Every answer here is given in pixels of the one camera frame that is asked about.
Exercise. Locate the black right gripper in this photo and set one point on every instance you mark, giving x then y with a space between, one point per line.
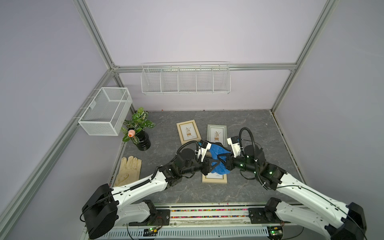
229 160

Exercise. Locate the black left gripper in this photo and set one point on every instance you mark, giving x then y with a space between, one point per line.
206 165

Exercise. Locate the light wood picture frame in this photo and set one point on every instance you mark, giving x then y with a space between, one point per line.
213 178

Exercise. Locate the blue microfibre cloth black trim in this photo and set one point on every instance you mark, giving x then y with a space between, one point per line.
219 154

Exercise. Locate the green-grey picture frame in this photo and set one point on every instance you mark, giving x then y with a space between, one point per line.
217 134

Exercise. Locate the beige picture frame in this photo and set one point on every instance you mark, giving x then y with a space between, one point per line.
188 131

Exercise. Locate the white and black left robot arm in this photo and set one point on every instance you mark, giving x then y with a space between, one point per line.
133 193

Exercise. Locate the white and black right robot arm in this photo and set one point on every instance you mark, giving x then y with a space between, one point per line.
333 219

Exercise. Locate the black glossy plant vase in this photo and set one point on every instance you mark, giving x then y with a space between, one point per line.
142 141

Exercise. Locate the right electronics board green led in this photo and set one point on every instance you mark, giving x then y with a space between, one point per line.
275 232

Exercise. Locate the electronics board green led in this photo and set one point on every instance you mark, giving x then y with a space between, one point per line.
151 232
275 232

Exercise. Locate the green artificial plant pink flower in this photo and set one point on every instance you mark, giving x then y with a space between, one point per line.
134 129

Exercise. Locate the left electronics board green led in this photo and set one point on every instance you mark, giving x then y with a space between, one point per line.
151 232

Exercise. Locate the aluminium mounting rail front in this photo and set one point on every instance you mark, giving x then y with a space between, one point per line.
207 213

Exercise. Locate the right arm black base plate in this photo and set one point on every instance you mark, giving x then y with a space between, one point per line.
261 216

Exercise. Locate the white vented cable duct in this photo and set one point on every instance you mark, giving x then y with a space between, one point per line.
189 233

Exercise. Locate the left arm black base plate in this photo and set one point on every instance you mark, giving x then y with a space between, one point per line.
160 218

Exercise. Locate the long white wire shelf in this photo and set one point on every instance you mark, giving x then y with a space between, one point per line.
186 78

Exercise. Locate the white wire basket left wall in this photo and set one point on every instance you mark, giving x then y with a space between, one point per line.
105 115

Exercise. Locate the aluminium cage frame profiles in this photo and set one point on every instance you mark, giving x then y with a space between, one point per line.
22 199

